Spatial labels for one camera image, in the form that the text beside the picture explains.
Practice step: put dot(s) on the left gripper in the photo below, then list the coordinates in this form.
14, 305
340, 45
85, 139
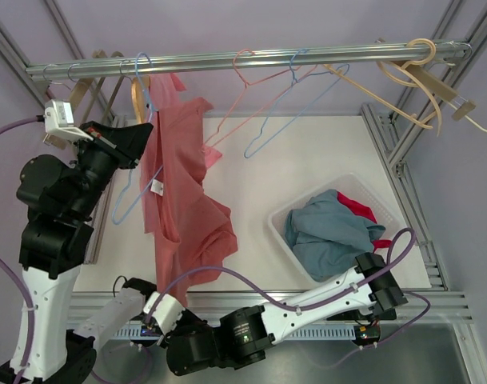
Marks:
125, 145

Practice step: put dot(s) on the pink wire hanger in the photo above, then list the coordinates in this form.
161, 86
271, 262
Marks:
210, 149

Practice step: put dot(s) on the salmon pink t shirt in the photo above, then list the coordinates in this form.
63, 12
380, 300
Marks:
193, 233

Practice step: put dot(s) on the blue grey t shirt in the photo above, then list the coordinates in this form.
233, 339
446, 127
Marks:
326, 237

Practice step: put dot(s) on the magenta t shirt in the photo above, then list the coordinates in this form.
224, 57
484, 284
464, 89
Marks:
364, 211

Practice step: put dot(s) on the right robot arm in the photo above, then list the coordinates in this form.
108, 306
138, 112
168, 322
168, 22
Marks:
243, 336

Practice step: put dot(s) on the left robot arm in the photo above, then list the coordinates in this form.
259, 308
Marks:
60, 201

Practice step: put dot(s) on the thin wooden hanger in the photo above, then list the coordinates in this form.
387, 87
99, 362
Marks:
377, 98

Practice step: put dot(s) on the curved wooden hanger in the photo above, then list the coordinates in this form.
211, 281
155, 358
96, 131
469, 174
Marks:
396, 72

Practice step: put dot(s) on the wooden clip hanger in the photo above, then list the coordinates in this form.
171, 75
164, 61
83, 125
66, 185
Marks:
462, 107

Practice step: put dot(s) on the white plastic basket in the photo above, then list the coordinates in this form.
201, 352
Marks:
352, 187

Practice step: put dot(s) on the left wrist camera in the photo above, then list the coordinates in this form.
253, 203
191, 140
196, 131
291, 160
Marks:
59, 120

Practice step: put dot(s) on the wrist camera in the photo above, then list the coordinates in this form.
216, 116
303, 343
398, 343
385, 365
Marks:
59, 120
162, 313

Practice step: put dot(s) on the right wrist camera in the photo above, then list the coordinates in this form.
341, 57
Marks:
162, 313

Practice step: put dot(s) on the aluminium hanging rail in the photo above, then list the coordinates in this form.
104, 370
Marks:
108, 67

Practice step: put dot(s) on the white slotted cable duct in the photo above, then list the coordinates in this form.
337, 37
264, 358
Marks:
317, 332

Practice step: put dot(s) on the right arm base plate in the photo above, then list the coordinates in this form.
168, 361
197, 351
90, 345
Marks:
357, 316

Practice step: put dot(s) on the front aluminium rail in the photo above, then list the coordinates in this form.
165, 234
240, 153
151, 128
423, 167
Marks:
446, 306

